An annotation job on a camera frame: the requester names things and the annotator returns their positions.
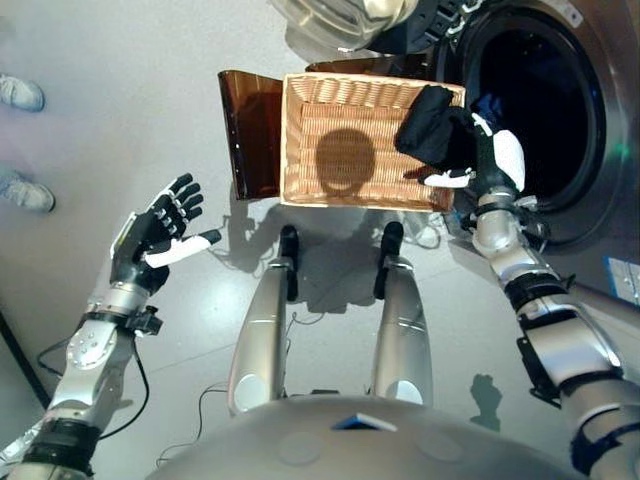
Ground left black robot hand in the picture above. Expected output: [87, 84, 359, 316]
[109, 173, 223, 297]

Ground woven wicker laundry basket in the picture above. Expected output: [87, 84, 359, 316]
[278, 72, 469, 214]

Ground black garment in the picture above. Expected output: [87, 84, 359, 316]
[393, 85, 481, 174]

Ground left silver robot leg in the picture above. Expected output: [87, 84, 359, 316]
[227, 224, 301, 416]

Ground brown acrylic stool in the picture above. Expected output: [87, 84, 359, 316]
[217, 55, 426, 202]

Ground round washing machine door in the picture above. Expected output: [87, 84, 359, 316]
[267, 0, 466, 56]

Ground grey front-load washing machine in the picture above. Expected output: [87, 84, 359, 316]
[429, 0, 640, 306]

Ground blue white instruction sticker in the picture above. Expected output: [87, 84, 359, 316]
[603, 255, 640, 306]

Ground silver robot torso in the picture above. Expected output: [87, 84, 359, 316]
[144, 394, 591, 480]

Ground dark blue garment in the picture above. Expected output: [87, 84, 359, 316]
[472, 92, 505, 126]

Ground silver robot leg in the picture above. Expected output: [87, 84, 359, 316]
[372, 221, 434, 407]
[227, 224, 301, 416]

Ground white appliance platform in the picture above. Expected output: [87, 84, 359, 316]
[569, 282, 640, 341]

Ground right silver robot leg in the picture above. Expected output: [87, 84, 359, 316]
[372, 221, 434, 407]

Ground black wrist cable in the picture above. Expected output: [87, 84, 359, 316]
[514, 197, 576, 291]
[37, 334, 151, 441]

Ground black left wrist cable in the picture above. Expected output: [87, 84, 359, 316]
[37, 334, 151, 441]

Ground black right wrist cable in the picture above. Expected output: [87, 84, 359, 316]
[514, 197, 576, 291]

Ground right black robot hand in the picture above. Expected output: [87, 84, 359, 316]
[423, 112, 527, 194]

